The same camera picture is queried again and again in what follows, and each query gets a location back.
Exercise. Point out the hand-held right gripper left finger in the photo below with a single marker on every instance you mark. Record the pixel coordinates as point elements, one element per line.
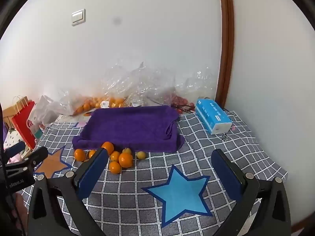
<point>93,172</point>

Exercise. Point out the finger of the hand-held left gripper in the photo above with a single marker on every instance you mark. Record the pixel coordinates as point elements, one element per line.
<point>37,156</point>

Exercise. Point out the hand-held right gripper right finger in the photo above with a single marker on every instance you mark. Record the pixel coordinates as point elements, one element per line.
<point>228,177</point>

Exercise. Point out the large orange mandarin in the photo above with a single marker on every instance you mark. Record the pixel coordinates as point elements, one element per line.
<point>109,146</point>

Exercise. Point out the yellow round fruit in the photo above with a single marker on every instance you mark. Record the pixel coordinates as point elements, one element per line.
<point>127,150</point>
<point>141,155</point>

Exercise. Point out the purple towel covered tray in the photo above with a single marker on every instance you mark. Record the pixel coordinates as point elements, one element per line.
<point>133,125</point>

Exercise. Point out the pile of red fruits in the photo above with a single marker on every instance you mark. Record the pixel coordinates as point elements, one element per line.
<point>181,100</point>

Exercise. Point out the person's left hand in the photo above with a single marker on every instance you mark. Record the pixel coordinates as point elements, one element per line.
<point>21,209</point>

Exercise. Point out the white pink patterned cloth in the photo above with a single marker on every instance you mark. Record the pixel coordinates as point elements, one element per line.
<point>13,139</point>

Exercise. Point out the red paper bag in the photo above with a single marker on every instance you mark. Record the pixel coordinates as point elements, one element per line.
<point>22,125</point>

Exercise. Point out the white plastic bag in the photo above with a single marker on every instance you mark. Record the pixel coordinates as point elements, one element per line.
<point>49,109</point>

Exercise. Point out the brown paper bag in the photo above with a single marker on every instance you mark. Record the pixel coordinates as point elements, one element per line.
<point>8,114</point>

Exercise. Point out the grey plaid star bedsheet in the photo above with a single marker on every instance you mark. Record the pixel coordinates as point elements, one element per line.
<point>147,174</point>

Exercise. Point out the blue tissue pack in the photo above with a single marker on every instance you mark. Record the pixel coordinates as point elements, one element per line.
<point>211,113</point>

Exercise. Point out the bag of small oranges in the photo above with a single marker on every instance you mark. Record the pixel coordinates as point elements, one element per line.
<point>98,103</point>

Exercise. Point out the crumpled clear plastic bag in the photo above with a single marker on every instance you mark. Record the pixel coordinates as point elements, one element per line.
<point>137,83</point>
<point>196,81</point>

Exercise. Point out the brown wooden door frame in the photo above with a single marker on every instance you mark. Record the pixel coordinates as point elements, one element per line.
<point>227,41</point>

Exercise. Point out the white light switch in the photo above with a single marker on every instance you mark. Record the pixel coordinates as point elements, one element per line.
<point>78,17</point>

